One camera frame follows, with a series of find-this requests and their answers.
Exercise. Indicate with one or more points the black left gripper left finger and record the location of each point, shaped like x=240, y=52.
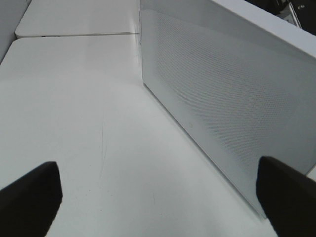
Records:
x=29, y=205

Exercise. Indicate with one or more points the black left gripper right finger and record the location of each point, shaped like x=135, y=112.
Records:
x=287, y=197

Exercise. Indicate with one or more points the white microwave door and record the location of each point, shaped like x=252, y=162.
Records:
x=239, y=80

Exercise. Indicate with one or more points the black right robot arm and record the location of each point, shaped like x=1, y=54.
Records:
x=271, y=10

